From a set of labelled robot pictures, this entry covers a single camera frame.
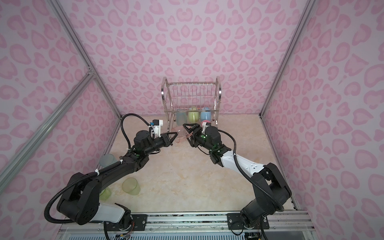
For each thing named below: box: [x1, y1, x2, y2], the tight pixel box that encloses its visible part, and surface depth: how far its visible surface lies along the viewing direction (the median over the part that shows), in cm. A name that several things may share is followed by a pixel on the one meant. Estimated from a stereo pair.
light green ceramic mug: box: [188, 111, 200, 124], surface depth 106 cm
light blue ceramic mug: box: [200, 111, 212, 122], surface depth 105 cm
